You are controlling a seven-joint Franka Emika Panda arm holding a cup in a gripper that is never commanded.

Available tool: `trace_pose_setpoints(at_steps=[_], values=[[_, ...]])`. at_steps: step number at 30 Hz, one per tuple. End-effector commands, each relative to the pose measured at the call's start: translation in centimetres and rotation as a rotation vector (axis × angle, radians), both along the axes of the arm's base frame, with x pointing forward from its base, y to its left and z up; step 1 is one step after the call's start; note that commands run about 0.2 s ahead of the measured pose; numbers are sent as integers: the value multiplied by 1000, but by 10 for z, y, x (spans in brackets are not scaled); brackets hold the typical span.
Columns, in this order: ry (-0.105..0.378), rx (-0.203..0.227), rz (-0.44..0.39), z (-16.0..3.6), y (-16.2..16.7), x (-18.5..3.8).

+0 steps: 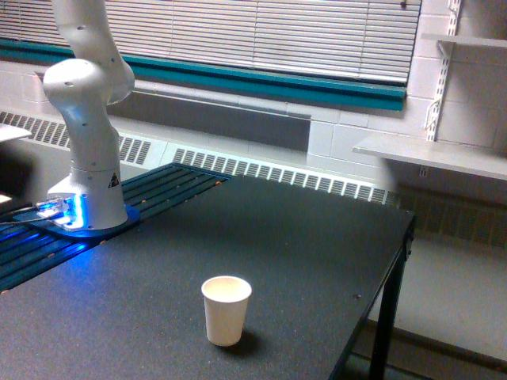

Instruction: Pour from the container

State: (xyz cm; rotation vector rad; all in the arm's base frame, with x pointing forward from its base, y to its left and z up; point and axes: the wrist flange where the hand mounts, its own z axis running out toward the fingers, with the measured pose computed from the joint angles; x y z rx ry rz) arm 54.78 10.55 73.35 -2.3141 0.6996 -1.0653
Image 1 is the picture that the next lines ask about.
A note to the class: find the upper white wall shelf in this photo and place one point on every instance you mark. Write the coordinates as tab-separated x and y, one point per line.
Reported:
470	41

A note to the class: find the baseboard radiator heater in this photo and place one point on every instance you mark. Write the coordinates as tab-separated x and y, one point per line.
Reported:
147	153

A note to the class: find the white wall shelf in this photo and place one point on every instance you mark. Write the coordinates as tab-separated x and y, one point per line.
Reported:
470	41
439	155

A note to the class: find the teal window sill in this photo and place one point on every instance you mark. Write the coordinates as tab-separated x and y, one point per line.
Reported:
308	90

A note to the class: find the white paper cup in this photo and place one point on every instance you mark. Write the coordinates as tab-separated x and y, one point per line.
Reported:
225	302

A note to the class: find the black table leg frame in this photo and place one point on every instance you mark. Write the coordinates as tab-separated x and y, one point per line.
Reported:
388	307

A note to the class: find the lower white wall shelf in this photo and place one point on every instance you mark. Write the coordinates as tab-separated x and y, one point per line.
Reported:
439	155

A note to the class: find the window blinds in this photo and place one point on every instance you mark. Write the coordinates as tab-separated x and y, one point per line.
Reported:
365	41

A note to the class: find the white shelf bracket rail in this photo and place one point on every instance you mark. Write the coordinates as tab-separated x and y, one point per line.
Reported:
445	47

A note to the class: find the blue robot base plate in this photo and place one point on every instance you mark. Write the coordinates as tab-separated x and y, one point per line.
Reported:
51	227

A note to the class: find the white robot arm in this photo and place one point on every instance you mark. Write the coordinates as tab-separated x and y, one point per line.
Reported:
81	89

